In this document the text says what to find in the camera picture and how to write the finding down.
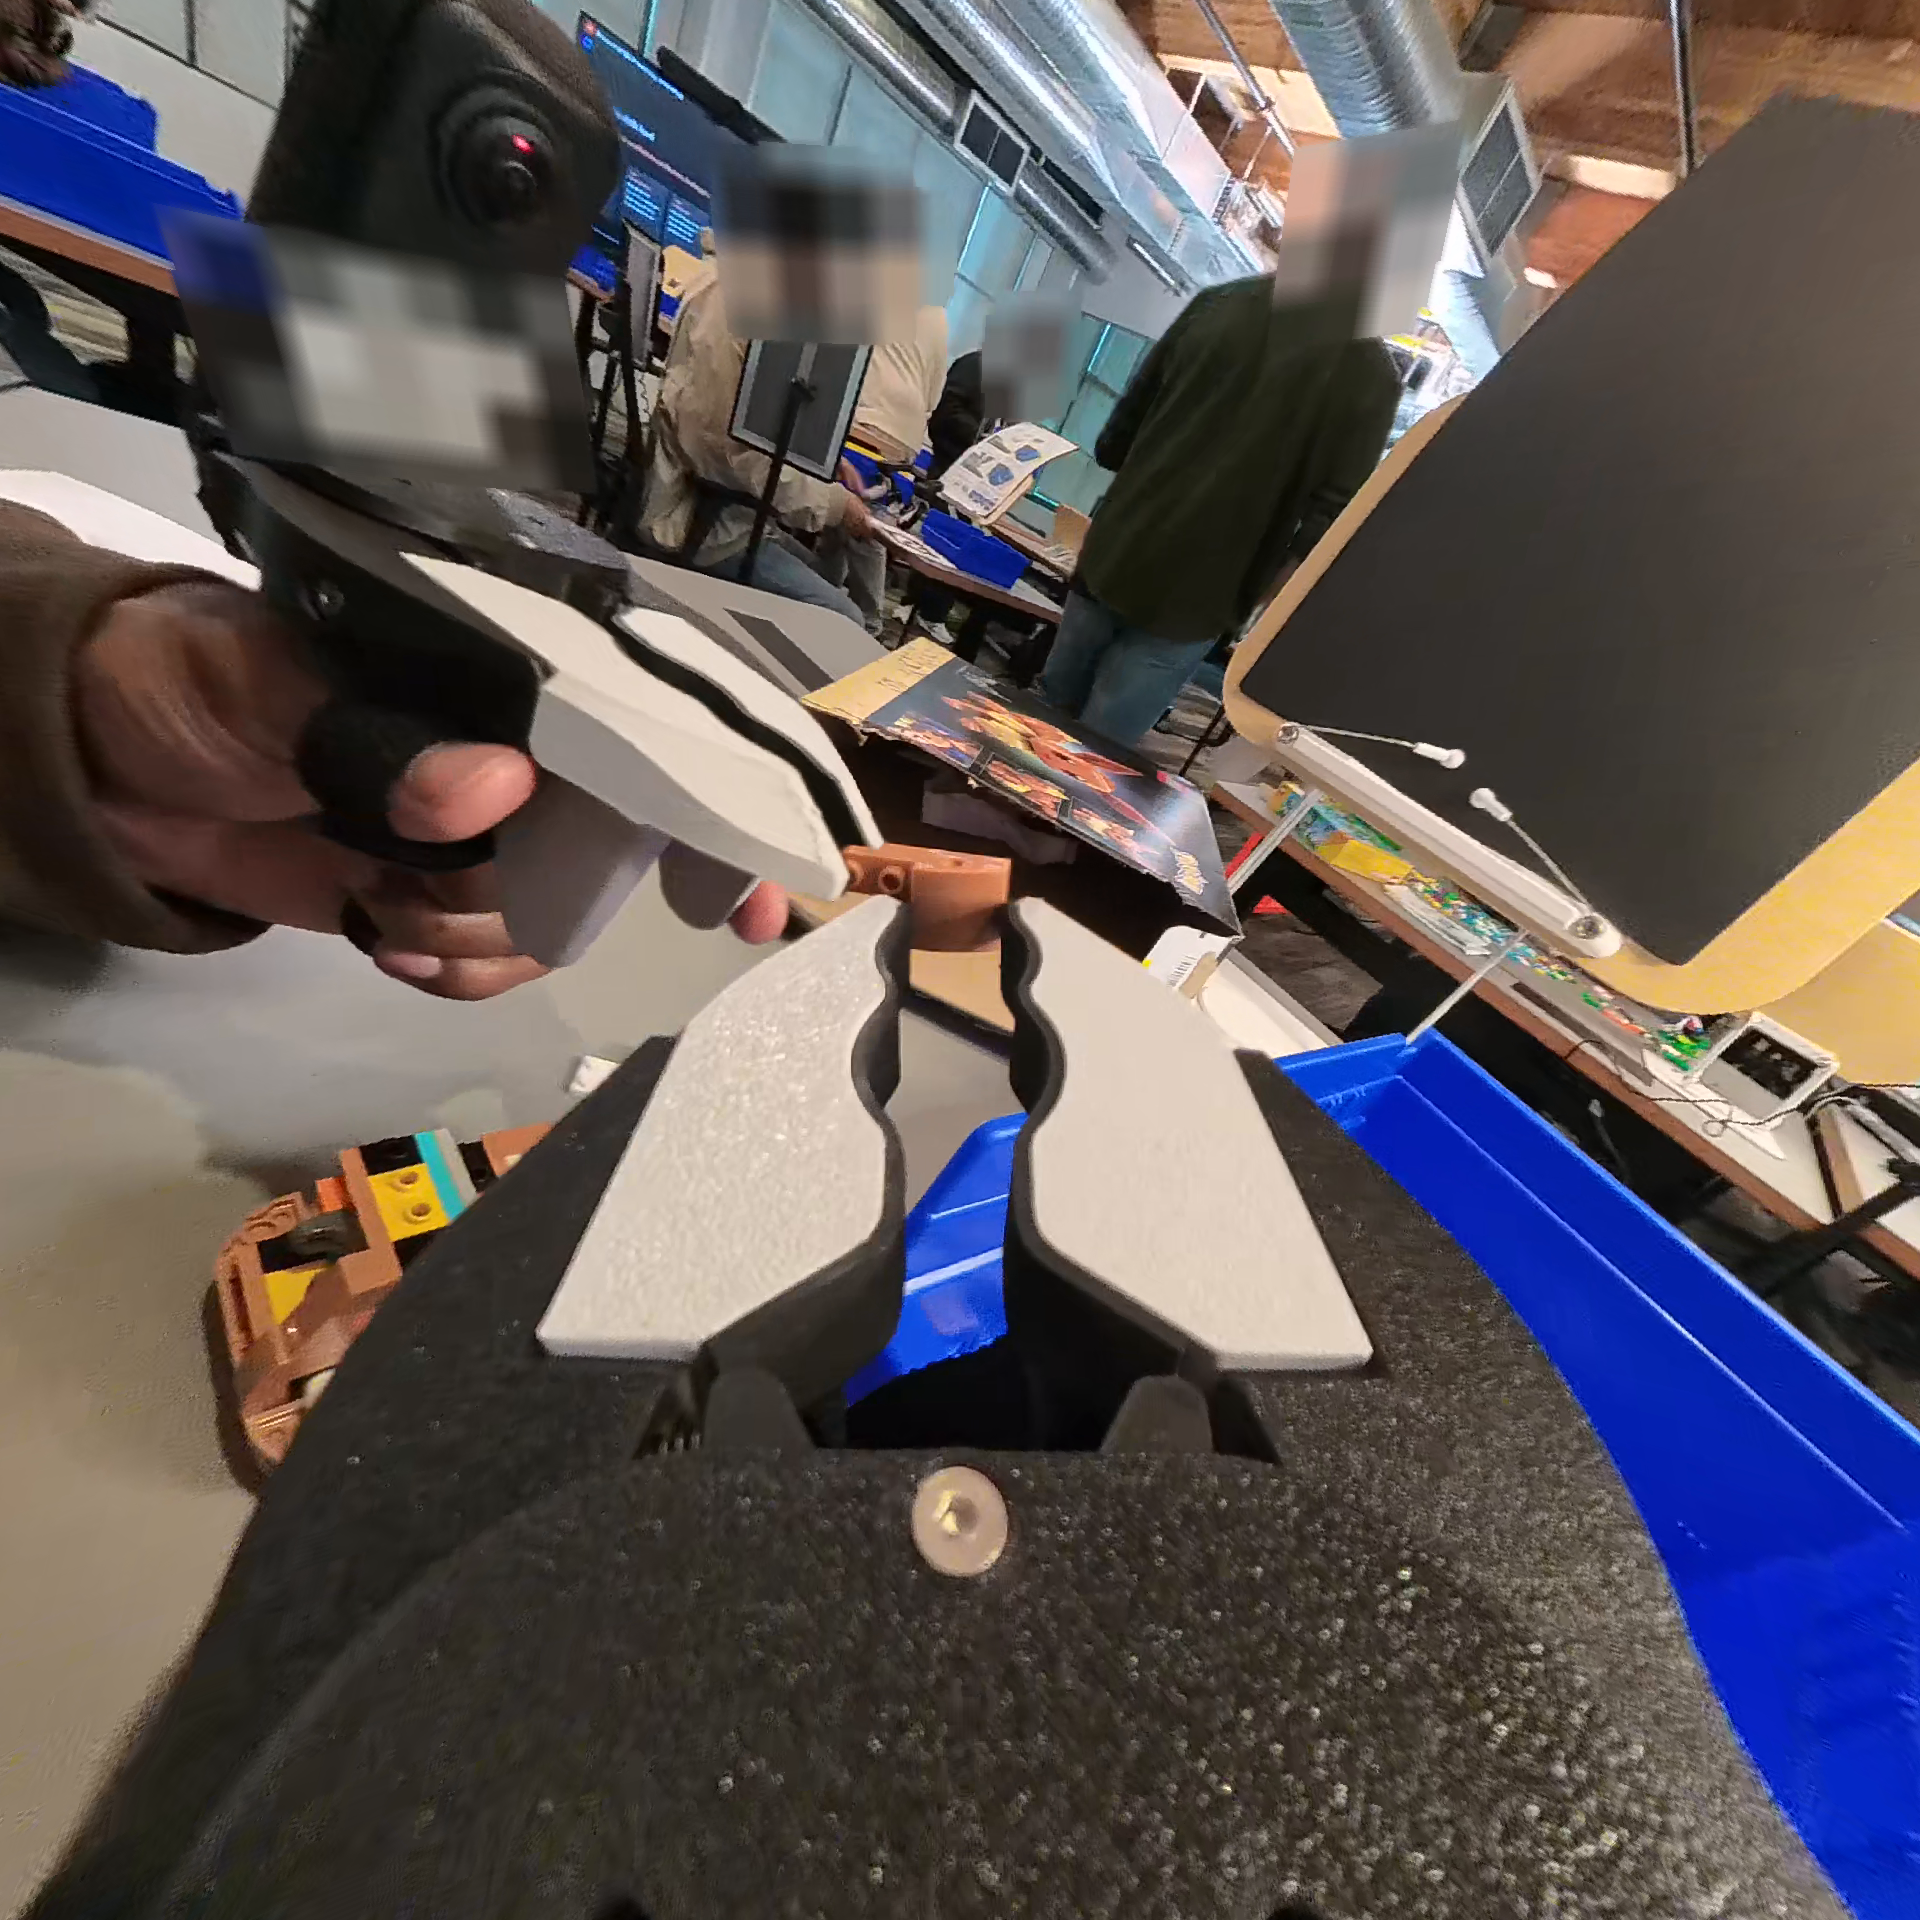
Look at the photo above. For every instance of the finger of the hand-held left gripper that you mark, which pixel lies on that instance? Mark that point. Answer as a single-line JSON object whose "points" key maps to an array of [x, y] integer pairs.
{"points": [[630, 751], [766, 719]]}

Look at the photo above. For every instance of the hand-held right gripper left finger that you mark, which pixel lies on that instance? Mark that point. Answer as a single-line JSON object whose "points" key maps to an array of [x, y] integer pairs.
{"points": [[720, 1198]]}

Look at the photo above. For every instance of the person's left hand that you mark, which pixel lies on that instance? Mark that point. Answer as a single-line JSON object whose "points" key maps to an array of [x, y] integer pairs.
{"points": [[209, 751]]}

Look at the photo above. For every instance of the blue plastic bin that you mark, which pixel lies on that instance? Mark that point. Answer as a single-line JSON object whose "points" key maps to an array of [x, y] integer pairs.
{"points": [[1678, 1410]]}

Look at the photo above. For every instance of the silver ventilation duct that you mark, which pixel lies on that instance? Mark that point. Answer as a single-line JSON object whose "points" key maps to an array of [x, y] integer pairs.
{"points": [[1367, 61], [1052, 104]]}

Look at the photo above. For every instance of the lit computer monitor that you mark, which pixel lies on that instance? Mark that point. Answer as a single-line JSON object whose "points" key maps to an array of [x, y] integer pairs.
{"points": [[645, 136]]}

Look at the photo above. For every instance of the colourful toy brick model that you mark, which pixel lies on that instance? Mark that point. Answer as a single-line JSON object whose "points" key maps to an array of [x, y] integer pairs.
{"points": [[332, 1260]]}

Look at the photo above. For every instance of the small blue bin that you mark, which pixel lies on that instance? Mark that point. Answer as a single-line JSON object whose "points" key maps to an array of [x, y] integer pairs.
{"points": [[105, 164]]}

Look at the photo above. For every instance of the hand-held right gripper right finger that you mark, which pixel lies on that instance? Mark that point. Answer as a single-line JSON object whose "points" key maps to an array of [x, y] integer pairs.
{"points": [[1186, 1198]]}

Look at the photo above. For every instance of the white metal stand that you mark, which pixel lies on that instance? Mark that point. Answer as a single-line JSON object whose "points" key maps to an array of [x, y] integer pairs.
{"points": [[1441, 827]]}

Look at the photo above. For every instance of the printed cardboard box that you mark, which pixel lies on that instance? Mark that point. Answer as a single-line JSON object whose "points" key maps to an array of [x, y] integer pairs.
{"points": [[1052, 766]]}

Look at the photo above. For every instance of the wooden table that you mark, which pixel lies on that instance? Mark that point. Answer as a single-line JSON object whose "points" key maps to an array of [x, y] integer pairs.
{"points": [[1619, 1053]]}

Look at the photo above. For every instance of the white display stand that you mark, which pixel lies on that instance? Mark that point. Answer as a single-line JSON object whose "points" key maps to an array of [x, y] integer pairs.
{"points": [[1005, 470]]}

